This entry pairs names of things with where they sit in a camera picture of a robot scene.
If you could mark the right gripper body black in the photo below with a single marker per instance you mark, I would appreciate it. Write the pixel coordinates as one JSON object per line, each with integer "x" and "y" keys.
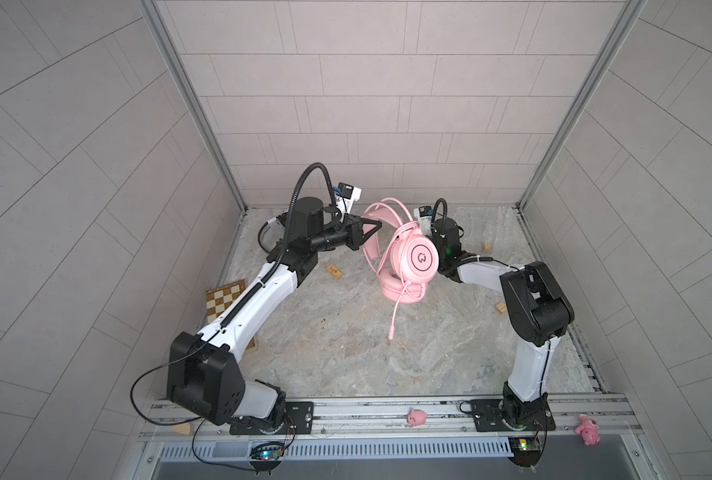
{"x": 442, "y": 253}

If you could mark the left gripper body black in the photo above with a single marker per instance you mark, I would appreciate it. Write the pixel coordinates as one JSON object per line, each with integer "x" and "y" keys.
{"x": 338, "y": 239}

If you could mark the pink headphones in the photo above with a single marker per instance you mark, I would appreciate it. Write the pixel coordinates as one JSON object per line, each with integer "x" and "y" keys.
{"x": 410, "y": 260}

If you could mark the black white headphones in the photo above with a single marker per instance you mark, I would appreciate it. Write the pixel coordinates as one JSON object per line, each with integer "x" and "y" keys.
{"x": 272, "y": 232}

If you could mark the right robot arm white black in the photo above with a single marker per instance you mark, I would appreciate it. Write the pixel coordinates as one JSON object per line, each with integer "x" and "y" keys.
{"x": 539, "y": 313}

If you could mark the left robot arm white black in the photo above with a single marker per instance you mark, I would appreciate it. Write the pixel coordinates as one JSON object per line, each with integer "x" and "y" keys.
{"x": 204, "y": 375}

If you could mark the small wooden block centre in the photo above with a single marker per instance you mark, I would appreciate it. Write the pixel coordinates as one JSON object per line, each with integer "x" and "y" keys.
{"x": 334, "y": 271}

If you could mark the wooden chessboard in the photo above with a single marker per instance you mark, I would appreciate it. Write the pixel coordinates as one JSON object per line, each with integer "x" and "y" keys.
{"x": 219, "y": 302}

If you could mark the pink pig toy centre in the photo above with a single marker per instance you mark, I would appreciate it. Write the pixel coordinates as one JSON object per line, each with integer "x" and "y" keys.
{"x": 416, "y": 418}

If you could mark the pink pig toy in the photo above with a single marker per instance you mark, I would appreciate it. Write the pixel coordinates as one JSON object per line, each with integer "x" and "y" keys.
{"x": 416, "y": 418}
{"x": 588, "y": 430}

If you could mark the right circuit board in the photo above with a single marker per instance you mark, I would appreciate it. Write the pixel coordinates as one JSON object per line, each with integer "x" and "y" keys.
{"x": 526, "y": 452}

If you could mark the circuit board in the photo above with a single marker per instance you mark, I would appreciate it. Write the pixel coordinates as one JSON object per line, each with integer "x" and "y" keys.
{"x": 268, "y": 452}
{"x": 526, "y": 452}

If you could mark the pink pig toy right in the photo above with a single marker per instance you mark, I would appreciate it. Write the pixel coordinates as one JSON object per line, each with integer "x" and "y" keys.
{"x": 588, "y": 430}

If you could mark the left circuit board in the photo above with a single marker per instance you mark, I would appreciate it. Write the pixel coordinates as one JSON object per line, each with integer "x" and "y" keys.
{"x": 268, "y": 452}

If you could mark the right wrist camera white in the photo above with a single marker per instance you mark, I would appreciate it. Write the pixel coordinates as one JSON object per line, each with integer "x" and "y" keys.
{"x": 423, "y": 215}

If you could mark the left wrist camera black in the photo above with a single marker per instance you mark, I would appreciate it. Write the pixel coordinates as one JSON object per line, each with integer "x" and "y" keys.
{"x": 311, "y": 216}

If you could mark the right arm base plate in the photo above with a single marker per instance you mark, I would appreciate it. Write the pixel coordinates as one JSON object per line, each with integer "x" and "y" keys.
{"x": 488, "y": 414}

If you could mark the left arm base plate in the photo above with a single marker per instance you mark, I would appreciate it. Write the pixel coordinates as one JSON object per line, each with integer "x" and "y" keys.
{"x": 296, "y": 417}

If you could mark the aluminium rail frame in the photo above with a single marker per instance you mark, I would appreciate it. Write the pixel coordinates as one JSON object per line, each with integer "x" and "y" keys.
{"x": 385, "y": 417}

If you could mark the beige wooden piece on rail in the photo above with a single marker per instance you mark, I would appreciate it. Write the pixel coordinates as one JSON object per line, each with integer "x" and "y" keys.
{"x": 185, "y": 429}

